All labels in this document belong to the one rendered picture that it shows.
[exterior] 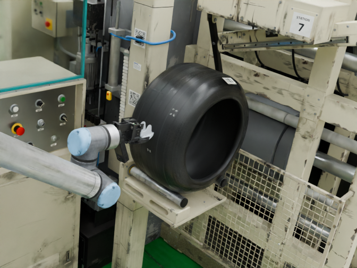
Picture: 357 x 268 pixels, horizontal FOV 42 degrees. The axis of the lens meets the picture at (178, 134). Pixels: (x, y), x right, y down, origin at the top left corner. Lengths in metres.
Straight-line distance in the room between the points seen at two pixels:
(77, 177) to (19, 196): 0.88
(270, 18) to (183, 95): 0.48
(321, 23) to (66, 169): 1.09
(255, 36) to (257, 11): 0.21
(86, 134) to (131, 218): 0.96
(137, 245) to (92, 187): 1.16
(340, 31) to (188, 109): 0.68
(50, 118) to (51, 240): 0.68
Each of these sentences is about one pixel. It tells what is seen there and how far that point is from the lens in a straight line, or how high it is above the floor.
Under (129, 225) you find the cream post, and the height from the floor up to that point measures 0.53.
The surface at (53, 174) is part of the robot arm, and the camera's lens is 1.38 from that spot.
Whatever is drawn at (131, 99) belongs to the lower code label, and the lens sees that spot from 2.19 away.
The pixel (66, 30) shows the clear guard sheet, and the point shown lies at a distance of 2.13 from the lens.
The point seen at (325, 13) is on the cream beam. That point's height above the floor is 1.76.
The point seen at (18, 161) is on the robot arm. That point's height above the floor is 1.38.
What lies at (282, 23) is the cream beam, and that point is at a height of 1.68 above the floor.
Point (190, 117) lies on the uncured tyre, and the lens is 1.80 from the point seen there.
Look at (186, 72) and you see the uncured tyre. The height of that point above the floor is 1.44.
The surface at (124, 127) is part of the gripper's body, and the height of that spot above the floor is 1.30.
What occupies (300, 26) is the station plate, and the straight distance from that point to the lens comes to 1.89.
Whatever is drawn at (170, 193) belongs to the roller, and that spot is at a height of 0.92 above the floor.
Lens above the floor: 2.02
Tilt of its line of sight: 25 degrees down
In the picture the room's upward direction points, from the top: 8 degrees clockwise
